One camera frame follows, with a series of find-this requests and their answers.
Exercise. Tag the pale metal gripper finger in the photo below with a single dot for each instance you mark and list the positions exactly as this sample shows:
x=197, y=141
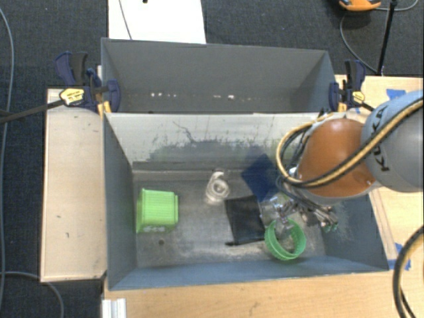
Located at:
x=285, y=224
x=279, y=207

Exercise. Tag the dark blue flat cloth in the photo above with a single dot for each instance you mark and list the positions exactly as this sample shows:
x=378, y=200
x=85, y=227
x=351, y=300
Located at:
x=261, y=177

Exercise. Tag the grey metal bin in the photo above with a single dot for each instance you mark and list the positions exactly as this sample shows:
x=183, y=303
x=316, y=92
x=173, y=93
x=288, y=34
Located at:
x=185, y=243

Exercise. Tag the light green ribbed cup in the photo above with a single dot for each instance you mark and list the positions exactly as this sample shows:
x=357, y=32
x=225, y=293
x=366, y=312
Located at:
x=157, y=212

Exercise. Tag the pale wood flat board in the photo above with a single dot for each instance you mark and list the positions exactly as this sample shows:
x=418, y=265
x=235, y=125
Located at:
x=73, y=190

